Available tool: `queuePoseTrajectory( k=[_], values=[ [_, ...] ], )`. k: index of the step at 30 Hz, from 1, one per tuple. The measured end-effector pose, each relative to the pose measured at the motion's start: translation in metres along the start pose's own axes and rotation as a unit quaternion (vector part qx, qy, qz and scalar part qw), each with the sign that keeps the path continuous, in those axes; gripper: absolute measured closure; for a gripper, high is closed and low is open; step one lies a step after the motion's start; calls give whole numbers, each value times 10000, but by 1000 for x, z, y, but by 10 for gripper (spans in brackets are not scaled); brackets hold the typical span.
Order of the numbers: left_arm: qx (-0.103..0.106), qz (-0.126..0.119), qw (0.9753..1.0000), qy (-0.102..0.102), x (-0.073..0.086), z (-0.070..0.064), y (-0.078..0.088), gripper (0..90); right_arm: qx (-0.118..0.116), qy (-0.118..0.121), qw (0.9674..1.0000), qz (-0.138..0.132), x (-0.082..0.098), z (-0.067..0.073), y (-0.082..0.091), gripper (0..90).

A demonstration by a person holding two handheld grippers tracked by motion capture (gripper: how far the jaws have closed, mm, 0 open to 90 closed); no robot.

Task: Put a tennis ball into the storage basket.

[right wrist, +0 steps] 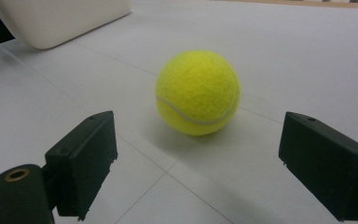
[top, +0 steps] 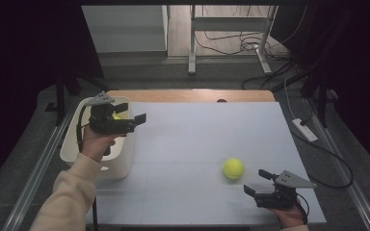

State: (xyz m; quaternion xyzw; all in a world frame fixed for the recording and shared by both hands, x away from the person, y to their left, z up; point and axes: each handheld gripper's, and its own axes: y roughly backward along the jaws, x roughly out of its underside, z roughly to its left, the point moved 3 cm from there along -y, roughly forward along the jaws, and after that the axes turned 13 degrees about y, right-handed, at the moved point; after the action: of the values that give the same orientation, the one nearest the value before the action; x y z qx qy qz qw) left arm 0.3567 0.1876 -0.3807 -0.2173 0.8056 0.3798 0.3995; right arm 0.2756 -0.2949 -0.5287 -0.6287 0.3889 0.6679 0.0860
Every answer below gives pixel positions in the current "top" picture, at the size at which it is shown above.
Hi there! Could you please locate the dark curtain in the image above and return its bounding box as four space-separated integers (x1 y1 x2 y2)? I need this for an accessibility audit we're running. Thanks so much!
0 0 104 193
269 0 370 181

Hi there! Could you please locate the plain yellow tennis ball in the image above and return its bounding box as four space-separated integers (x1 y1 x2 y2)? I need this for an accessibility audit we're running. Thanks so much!
223 157 246 180

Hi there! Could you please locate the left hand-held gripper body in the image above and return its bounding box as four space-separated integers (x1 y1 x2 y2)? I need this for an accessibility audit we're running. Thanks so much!
84 90 137 135

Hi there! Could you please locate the bundle of black floor cables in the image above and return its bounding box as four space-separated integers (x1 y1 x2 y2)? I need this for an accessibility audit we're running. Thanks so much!
194 4 307 91

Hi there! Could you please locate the person's left hand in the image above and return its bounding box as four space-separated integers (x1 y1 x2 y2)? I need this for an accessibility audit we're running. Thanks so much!
80 124 128 164

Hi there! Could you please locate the wooden table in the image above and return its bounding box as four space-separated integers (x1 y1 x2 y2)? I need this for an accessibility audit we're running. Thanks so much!
105 90 277 104

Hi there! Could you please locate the black stand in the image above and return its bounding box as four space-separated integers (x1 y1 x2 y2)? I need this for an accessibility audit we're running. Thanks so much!
300 68 330 129
44 68 110 126

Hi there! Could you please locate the white plastic bin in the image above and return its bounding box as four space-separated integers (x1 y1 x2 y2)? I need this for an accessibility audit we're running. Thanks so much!
59 95 137 181

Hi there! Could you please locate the thin white cable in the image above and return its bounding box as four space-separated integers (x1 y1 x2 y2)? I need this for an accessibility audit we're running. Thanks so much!
283 78 297 120

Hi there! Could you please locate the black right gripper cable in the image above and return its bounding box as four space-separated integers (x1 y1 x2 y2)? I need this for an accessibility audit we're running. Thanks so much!
297 192 311 225

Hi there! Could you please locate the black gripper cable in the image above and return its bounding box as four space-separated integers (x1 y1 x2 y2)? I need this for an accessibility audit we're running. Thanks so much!
297 192 311 225
75 105 99 231

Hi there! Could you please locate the white cabinet panel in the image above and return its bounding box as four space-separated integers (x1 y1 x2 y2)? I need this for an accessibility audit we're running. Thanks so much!
81 5 170 54

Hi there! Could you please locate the white power strip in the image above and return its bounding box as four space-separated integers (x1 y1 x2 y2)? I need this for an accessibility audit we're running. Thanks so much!
291 117 319 143

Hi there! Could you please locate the white board sheet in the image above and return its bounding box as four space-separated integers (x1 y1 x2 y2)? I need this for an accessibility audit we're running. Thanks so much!
86 101 328 225

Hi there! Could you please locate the grey metal desk frame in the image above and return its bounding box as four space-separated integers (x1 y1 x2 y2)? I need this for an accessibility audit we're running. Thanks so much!
187 4 278 76

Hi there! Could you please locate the person's right hand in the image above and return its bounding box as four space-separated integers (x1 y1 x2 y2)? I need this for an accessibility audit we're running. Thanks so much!
269 198 308 229

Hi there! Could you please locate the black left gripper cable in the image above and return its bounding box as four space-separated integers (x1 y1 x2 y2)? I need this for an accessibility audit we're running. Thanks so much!
75 105 99 231

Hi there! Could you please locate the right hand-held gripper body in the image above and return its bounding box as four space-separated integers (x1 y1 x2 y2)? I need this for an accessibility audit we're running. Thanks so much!
253 169 318 211

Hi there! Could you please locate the grey metal floor rail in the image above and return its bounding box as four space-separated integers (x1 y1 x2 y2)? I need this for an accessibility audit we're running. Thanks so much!
1 109 75 231
304 99 370 231

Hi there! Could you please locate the black looped floor cable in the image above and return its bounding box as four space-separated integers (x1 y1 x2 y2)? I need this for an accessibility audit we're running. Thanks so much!
290 129 355 190

